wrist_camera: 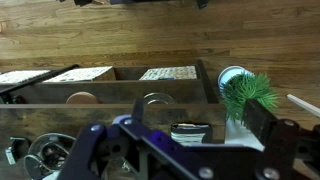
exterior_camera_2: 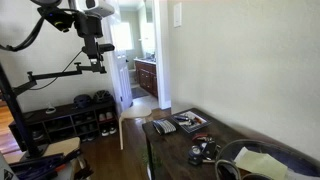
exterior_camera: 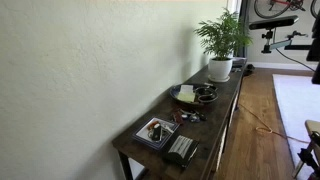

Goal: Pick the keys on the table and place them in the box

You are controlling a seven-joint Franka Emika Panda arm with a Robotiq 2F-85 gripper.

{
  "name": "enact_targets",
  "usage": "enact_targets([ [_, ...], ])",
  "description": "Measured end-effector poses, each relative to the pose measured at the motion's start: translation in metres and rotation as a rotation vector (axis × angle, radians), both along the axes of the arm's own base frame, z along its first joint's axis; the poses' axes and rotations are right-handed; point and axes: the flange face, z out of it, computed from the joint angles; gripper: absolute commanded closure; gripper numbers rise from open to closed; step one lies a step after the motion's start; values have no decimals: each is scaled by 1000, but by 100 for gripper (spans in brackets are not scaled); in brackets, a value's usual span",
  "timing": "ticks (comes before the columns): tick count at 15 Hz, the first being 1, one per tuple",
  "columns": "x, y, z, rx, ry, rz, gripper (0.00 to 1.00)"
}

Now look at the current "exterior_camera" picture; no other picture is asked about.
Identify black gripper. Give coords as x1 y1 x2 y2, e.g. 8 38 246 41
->
306 13 320 85

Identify keys with red fob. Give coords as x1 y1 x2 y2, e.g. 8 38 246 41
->
170 108 188 125

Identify keys with black fob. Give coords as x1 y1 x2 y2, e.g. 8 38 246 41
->
186 109 208 124

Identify black bicycle wheel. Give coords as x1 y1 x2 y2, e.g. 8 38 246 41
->
309 0 320 20

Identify red bicycle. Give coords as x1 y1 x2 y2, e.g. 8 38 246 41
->
253 0 307 19

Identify white rug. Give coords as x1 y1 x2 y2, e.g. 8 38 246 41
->
272 73 320 180

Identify black shoe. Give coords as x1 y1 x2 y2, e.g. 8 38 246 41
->
243 63 256 77

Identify dark stacked books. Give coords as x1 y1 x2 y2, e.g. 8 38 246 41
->
231 56 248 68

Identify folding chair tan seat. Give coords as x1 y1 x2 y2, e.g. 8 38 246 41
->
292 119 320 180

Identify green leafy plant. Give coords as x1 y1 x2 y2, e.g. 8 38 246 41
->
193 8 253 62

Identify white plant pot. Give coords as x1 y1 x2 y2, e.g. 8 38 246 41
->
207 57 234 80

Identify white pot saucer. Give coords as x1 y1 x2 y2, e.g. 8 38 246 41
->
207 75 231 83

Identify dark wooden console table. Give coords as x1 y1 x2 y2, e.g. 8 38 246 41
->
111 58 248 180

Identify white paper card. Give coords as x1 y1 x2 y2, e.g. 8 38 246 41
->
179 84 195 95

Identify yellow sticky note pad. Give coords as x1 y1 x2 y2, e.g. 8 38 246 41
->
176 91 197 103

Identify small silver item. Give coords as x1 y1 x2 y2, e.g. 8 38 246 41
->
161 122 177 134

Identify black case striped lid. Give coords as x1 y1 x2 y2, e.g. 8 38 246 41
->
162 133 200 169

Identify black car key fob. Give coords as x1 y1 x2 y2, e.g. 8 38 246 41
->
148 123 164 143

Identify small orange item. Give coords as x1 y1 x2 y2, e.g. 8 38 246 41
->
147 120 160 130

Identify square tray blue rim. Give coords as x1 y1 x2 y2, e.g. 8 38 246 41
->
131 115 181 152

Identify black wall shelf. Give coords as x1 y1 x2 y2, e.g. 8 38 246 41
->
284 44 313 51

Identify black wall hook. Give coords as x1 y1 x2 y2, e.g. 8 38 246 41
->
287 30 309 40

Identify thin black camera cable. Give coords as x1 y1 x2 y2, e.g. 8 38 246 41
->
275 48 316 73

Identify black stereo camera bar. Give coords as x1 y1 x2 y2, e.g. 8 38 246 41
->
248 14 300 31

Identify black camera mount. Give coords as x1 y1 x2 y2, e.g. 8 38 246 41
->
260 28 294 54

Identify orange extension cable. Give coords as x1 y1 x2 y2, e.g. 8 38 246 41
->
238 102 311 145

